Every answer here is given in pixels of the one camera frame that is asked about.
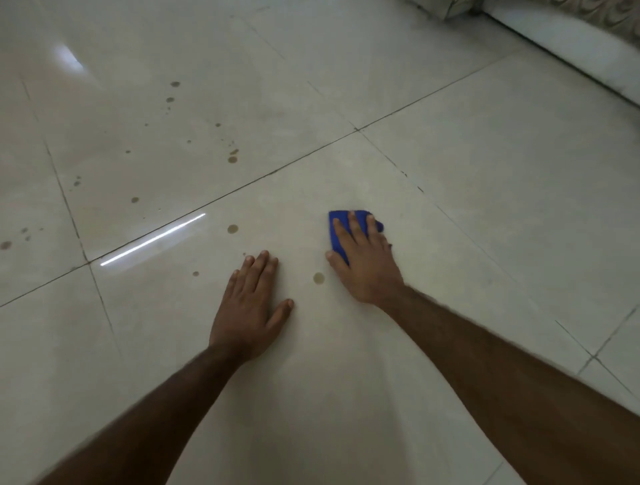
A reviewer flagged person's left forearm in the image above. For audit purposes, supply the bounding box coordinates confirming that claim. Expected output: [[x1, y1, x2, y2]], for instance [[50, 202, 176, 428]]
[[34, 344, 247, 485]]

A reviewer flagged white carved furniture base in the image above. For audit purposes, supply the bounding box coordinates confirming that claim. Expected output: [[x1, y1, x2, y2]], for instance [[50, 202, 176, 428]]
[[481, 0, 640, 108]]

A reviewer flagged person's right forearm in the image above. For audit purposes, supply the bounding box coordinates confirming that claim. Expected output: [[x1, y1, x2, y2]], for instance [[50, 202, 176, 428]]
[[382, 285, 640, 485]]

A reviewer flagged blue cleaning cloth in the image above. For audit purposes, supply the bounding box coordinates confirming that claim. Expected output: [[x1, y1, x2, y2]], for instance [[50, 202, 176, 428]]
[[328, 210, 385, 266]]

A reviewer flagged person's right hand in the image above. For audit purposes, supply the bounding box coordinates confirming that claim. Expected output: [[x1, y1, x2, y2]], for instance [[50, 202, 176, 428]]
[[325, 211, 406, 306]]

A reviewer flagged person's left hand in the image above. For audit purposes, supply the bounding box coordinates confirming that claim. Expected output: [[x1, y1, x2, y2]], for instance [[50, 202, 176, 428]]
[[208, 251, 295, 363]]

